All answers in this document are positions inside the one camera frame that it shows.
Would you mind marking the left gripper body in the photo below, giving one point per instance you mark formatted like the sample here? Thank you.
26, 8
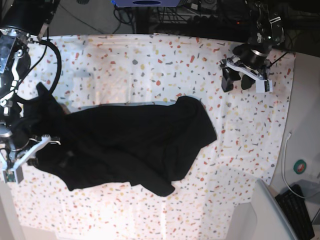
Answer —
260, 76

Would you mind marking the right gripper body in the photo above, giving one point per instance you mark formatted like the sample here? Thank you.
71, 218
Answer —
14, 153

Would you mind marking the black t-shirt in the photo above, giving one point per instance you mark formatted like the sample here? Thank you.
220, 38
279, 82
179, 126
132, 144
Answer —
147, 145

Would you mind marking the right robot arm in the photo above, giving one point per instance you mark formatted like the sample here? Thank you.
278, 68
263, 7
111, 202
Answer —
24, 22

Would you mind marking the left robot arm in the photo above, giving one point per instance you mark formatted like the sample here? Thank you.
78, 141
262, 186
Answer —
249, 62

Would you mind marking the terrazzo pattern table cloth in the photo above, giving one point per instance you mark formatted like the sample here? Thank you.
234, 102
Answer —
128, 69

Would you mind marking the green tape roll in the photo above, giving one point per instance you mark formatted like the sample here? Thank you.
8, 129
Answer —
300, 167

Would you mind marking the black keyboard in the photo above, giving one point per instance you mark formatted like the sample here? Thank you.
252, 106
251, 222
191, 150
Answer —
295, 210

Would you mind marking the blue box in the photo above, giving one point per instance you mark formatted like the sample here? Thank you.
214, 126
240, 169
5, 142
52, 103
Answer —
148, 3

